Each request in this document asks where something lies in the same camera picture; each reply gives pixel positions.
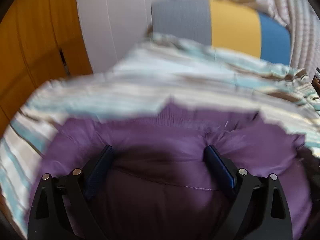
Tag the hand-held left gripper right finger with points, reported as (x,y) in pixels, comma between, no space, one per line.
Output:
(221,167)

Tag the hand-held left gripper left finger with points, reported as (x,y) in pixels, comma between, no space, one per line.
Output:
(100,170)

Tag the purple puffer jacket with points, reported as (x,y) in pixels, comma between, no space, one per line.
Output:
(175,135)

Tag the striped bed duvet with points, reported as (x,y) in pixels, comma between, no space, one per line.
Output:
(150,80)

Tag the wooden wardrobe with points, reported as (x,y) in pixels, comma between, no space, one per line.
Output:
(32,50)

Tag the grey yellow blue headboard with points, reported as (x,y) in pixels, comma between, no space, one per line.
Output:
(232,25)

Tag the patterned white curtain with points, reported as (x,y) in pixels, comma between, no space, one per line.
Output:
(287,2)

